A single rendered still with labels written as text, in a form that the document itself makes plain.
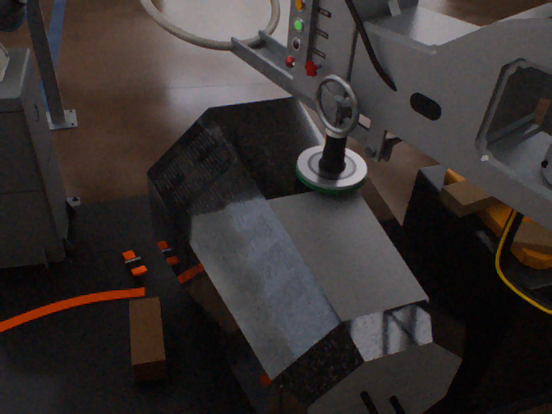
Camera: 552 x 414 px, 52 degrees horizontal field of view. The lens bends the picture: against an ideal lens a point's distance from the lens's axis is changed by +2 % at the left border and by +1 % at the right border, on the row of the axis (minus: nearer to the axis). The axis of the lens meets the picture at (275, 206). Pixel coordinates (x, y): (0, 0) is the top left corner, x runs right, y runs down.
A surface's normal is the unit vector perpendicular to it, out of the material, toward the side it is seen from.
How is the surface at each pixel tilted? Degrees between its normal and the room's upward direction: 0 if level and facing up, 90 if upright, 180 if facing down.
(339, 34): 90
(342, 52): 90
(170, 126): 0
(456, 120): 90
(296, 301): 45
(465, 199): 0
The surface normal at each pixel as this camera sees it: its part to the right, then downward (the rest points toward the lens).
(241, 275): -0.60, -0.38
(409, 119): -0.78, 0.37
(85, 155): 0.06, -0.75
